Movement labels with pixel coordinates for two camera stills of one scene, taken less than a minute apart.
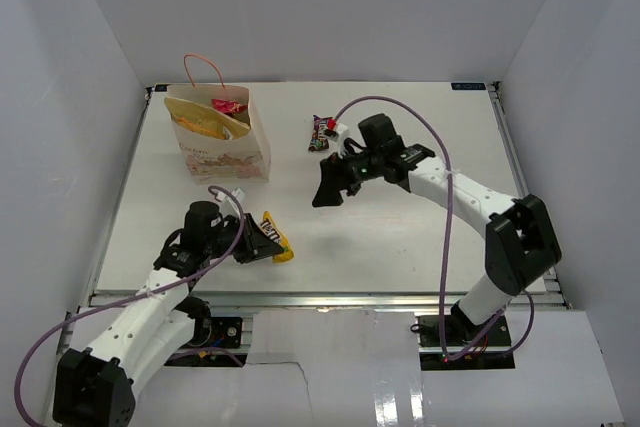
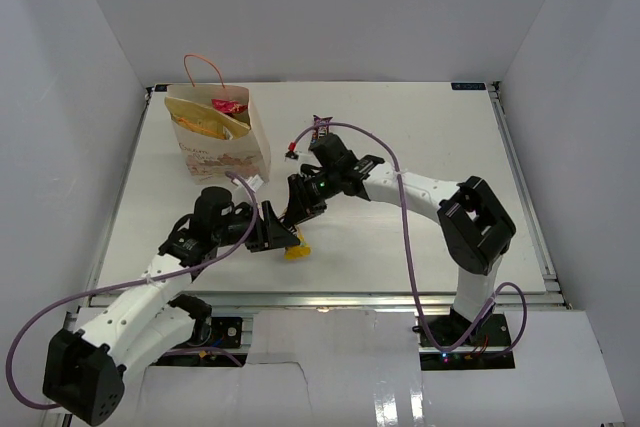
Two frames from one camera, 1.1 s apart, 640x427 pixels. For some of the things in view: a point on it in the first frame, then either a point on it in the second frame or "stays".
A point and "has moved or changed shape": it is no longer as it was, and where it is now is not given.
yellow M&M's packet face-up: (270, 227) has moved or changed shape
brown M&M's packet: (319, 139) stays
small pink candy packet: (228, 106) stays
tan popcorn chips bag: (203, 120) stays
